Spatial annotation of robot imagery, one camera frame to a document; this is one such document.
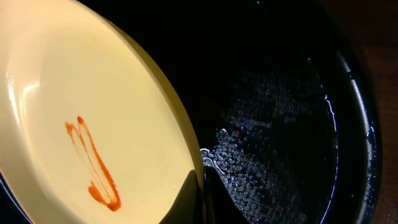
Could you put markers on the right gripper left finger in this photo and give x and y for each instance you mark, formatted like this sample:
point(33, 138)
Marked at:
point(186, 208)

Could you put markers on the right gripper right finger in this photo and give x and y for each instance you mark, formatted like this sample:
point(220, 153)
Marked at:
point(220, 208)

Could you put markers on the black round tray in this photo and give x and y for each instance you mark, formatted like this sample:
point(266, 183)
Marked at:
point(275, 99)

